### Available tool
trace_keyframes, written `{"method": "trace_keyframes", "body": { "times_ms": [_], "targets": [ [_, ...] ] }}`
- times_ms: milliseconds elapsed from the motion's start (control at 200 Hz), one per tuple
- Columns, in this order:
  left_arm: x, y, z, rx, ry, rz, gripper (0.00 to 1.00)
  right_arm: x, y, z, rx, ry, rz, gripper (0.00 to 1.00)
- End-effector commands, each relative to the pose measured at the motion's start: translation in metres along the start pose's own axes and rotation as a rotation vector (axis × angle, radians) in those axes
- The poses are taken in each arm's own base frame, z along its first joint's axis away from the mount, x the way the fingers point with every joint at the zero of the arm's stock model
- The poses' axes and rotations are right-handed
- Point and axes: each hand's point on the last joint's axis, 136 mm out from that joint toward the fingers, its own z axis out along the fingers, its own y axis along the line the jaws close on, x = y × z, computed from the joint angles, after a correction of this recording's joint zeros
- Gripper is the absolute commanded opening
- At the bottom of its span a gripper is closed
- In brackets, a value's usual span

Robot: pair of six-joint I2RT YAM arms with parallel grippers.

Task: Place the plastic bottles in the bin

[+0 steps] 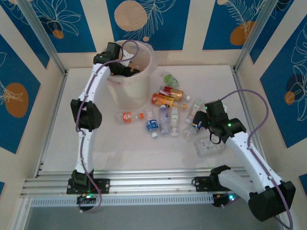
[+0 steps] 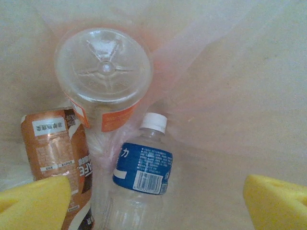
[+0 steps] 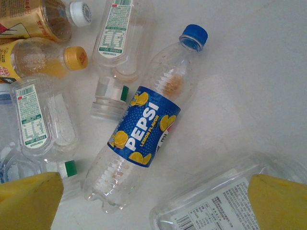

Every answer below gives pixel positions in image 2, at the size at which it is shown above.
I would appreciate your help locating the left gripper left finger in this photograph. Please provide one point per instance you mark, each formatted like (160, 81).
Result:
(31, 206)

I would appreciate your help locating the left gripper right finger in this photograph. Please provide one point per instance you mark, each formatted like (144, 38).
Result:
(278, 206)

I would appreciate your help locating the brown coffee bottle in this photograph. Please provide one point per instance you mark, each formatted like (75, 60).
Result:
(55, 148)

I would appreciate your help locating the blue white label bottle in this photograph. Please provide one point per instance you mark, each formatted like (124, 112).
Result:
(144, 167)

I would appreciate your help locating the clear bottle orange white label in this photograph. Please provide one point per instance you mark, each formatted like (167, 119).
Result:
(103, 67)

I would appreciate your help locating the white plastic bin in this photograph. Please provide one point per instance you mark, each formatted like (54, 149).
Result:
(239, 143)

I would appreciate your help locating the translucent pink bin liner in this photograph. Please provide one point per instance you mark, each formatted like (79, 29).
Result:
(192, 48)

